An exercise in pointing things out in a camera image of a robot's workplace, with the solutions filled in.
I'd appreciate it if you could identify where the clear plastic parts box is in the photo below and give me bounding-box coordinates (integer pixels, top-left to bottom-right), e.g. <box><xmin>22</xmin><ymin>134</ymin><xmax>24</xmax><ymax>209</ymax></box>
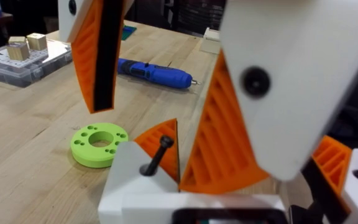
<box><xmin>0</xmin><ymin>38</ymin><xmax>73</xmax><ymax>88</ymax></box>

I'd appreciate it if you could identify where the blue electric screwdriver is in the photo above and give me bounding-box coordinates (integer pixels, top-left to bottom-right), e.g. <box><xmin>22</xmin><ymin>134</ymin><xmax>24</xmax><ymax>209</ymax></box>
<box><xmin>117</xmin><ymin>58</ymin><xmax>202</xmax><ymax>90</ymax></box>

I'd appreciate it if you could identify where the black screw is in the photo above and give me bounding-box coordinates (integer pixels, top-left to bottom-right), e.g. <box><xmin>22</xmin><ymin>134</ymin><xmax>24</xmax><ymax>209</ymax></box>
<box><xmin>139</xmin><ymin>134</ymin><xmax>175</xmax><ymax>177</ymax></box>

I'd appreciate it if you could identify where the green disc with holes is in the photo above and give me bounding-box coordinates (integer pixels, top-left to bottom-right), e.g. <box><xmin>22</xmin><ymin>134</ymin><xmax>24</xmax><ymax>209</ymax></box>
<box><xmin>70</xmin><ymin>122</ymin><xmax>129</xmax><ymax>169</ymax></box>

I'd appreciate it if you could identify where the wooden cube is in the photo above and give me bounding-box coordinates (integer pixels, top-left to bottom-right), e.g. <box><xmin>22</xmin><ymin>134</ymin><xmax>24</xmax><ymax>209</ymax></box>
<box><xmin>26</xmin><ymin>32</ymin><xmax>48</xmax><ymax>52</ymax></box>
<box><xmin>8</xmin><ymin>35</ymin><xmax>27</xmax><ymax>45</ymax></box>
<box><xmin>6</xmin><ymin>42</ymin><xmax>31</xmax><ymax>62</ymax></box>

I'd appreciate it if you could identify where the green toy block board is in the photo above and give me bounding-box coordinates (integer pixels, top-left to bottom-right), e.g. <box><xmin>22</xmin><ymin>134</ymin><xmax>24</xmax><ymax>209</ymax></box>
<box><xmin>121</xmin><ymin>25</ymin><xmax>137</xmax><ymax>42</ymax></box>

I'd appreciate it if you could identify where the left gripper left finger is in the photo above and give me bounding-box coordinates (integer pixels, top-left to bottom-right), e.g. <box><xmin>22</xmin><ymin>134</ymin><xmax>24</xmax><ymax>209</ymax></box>
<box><xmin>98</xmin><ymin>118</ymin><xmax>180</xmax><ymax>224</ymax></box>

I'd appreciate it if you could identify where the small white box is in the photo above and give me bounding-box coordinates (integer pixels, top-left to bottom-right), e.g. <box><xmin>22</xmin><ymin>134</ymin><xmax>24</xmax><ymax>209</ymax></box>
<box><xmin>198</xmin><ymin>27</ymin><xmax>222</xmax><ymax>55</ymax></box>

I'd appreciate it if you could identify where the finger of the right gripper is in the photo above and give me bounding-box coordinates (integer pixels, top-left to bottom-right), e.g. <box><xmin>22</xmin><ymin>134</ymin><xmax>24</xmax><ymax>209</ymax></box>
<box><xmin>57</xmin><ymin>0</ymin><xmax>135</xmax><ymax>114</ymax></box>
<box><xmin>178</xmin><ymin>0</ymin><xmax>358</xmax><ymax>194</ymax></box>

